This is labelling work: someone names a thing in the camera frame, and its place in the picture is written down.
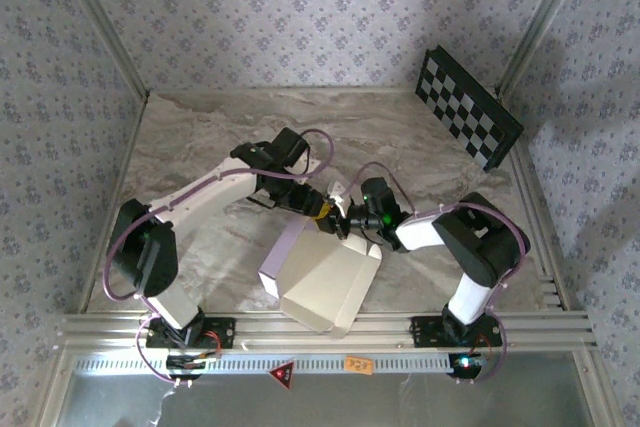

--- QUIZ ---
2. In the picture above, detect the aluminium profile rail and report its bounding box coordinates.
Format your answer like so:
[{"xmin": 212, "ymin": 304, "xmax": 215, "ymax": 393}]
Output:
[{"xmin": 57, "ymin": 311, "xmax": 599, "ymax": 352}]

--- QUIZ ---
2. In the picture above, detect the white and lilac paper box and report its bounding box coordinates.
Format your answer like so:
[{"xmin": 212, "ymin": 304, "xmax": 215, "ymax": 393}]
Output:
[{"xmin": 257, "ymin": 219, "xmax": 384, "ymax": 341}]

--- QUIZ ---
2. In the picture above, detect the red triangle warning sticker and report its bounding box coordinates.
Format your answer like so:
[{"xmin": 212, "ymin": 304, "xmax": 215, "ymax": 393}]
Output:
[{"xmin": 268, "ymin": 359, "xmax": 296, "ymax": 391}]

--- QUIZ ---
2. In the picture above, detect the slotted grey cable duct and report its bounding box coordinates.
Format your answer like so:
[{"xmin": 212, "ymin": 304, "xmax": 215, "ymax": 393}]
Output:
[{"xmin": 74, "ymin": 352, "xmax": 484, "ymax": 377}]

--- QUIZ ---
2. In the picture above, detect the aluminium side rail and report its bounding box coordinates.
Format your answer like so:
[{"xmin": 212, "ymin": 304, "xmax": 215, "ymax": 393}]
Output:
[
  {"xmin": 77, "ymin": 91, "xmax": 151, "ymax": 316},
  {"xmin": 502, "ymin": 91, "xmax": 574, "ymax": 312}
]

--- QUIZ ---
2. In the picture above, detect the aluminium frame post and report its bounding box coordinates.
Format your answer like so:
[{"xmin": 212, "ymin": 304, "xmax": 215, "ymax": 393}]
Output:
[
  {"xmin": 497, "ymin": 0, "xmax": 596, "ymax": 98},
  {"xmin": 47, "ymin": 0, "xmax": 151, "ymax": 101}
]

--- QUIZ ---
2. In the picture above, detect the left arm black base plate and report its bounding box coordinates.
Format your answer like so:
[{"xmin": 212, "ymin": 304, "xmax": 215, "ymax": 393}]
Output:
[{"xmin": 145, "ymin": 315, "xmax": 237, "ymax": 350}]

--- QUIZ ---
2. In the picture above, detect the grey metal sheet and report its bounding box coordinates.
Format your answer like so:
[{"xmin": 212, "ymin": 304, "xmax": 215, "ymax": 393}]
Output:
[{"xmin": 54, "ymin": 351, "xmax": 601, "ymax": 427}]

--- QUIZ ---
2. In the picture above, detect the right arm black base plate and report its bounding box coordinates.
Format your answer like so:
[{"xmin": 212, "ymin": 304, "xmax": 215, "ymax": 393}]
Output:
[{"xmin": 409, "ymin": 314, "xmax": 504, "ymax": 350}]

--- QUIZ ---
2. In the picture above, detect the orange paper label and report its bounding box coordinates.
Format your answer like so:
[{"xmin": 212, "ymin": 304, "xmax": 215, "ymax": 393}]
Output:
[{"xmin": 344, "ymin": 355, "xmax": 376, "ymax": 376}]

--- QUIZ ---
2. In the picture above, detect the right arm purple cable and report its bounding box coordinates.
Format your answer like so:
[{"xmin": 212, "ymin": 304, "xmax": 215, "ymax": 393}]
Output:
[{"xmin": 342, "ymin": 161, "xmax": 531, "ymax": 387}]

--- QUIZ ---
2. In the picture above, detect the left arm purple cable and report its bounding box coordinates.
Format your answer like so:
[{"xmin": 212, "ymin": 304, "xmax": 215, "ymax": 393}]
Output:
[{"xmin": 102, "ymin": 129, "xmax": 335, "ymax": 388}]

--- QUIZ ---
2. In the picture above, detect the right aluminium side rail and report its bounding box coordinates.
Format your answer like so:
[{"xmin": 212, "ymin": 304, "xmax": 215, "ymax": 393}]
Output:
[{"xmin": 502, "ymin": 91, "xmax": 574, "ymax": 312}]

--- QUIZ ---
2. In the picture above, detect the black white checkerboard panel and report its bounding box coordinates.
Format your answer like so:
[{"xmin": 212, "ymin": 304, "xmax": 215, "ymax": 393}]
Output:
[{"xmin": 414, "ymin": 44, "xmax": 525, "ymax": 172}]

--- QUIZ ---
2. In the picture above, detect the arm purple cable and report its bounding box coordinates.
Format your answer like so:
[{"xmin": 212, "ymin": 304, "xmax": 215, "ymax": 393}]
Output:
[
  {"xmin": 342, "ymin": 161, "xmax": 531, "ymax": 387},
  {"xmin": 102, "ymin": 129, "xmax": 335, "ymax": 388}
]

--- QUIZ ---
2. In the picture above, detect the left aluminium frame post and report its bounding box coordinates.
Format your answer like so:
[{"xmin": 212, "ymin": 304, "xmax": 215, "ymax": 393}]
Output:
[{"xmin": 47, "ymin": 0, "xmax": 151, "ymax": 101}]

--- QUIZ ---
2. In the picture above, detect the right aluminium frame post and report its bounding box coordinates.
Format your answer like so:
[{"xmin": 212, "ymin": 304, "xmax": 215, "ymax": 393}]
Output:
[{"xmin": 497, "ymin": 0, "xmax": 596, "ymax": 98}]

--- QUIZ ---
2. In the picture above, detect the left aluminium side rail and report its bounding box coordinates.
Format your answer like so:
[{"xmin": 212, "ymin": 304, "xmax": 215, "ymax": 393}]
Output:
[{"xmin": 77, "ymin": 91, "xmax": 151, "ymax": 316}]

